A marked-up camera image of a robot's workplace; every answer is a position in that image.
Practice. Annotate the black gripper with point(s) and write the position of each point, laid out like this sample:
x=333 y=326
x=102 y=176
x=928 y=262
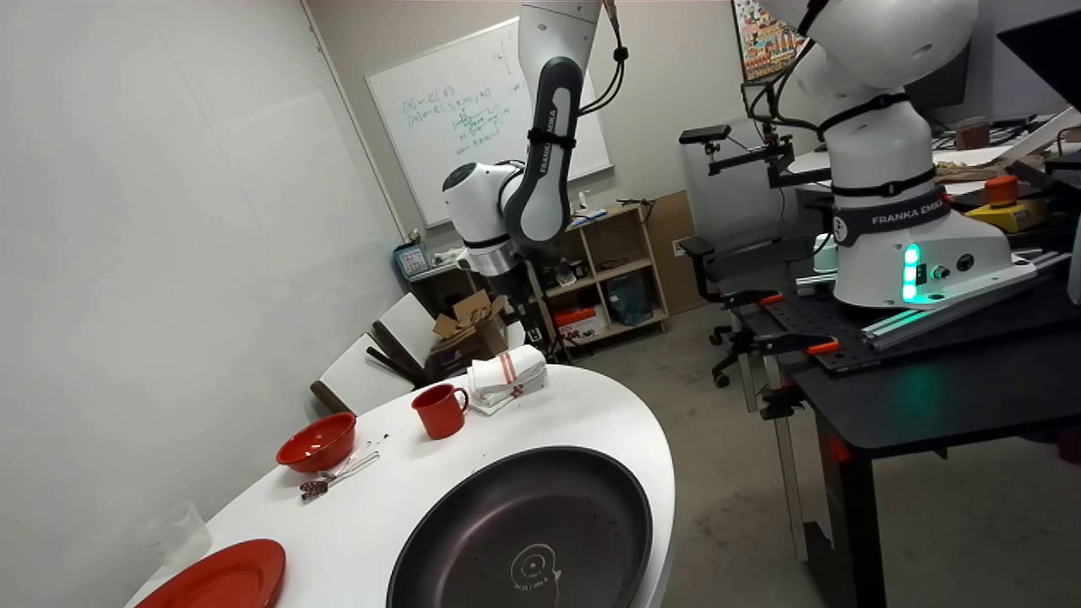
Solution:
x=512 y=303

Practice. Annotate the white cloth red stripe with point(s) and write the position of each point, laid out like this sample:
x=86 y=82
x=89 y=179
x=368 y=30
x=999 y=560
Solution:
x=508 y=367

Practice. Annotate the large dark round basin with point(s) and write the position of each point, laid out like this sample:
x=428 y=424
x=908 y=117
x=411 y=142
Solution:
x=495 y=540

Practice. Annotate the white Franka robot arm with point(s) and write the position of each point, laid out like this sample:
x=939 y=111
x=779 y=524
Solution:
x=901 y=225

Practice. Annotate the folded white cloth stack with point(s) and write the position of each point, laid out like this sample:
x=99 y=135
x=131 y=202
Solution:
x=495 y=404

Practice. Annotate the brown cardboard box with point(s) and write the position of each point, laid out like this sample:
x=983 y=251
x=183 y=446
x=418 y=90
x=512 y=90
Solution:
x=467 y=321

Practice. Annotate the wooden shelf unit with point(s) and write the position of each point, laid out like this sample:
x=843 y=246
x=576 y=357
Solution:
x=614 y=280

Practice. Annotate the blue plastic crate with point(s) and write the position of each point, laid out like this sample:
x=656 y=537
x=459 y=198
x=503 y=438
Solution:
x=411 y=262

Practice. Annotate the red mug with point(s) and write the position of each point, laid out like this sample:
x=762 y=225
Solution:
x=436 y=412

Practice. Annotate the wooden chair white cushions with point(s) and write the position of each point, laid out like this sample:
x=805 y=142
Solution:
x=359 y=376

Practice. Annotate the flat brown cardboard sheet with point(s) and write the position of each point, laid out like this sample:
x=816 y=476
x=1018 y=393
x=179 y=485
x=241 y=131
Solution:
x=674 y=246

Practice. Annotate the whiteboard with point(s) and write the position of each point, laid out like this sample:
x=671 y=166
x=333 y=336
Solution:
x=450 y=121

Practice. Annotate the black office chair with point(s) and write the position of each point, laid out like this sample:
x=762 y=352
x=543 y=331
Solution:
x=732 y=271

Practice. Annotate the red bowl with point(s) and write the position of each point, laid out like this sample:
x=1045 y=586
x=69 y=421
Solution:
x=320 y=446

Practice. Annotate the small dark scrap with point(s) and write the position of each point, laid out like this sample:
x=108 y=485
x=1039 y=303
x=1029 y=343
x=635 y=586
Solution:
x=316 y=486

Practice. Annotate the small white bottle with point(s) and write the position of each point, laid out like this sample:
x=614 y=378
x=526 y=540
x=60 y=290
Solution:
x=829 y=256

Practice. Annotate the red plate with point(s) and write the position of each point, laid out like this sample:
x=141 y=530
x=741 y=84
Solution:
x=225 y=580

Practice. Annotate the clear plastic cup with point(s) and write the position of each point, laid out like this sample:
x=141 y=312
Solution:
x=172 y=537

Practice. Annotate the black desk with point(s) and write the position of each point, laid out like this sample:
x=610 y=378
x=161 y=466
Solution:
x=956 y=393

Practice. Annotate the yellow emergency stop box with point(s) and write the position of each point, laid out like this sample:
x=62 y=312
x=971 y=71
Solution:
x=1008 y=207

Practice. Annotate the white paper stack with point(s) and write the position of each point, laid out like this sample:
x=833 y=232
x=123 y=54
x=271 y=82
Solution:
x=1000 y=153

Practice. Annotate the black monitor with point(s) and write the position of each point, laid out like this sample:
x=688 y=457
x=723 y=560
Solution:
x=1047 y=54

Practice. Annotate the round white pedestal table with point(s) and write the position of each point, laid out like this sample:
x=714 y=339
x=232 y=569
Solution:
x=374 y=506

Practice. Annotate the colourful wall poster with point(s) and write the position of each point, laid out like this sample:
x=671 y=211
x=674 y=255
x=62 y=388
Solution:
x=766 y=45

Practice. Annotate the aluminium rail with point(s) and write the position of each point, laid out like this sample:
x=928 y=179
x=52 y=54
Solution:
x=956 y=297

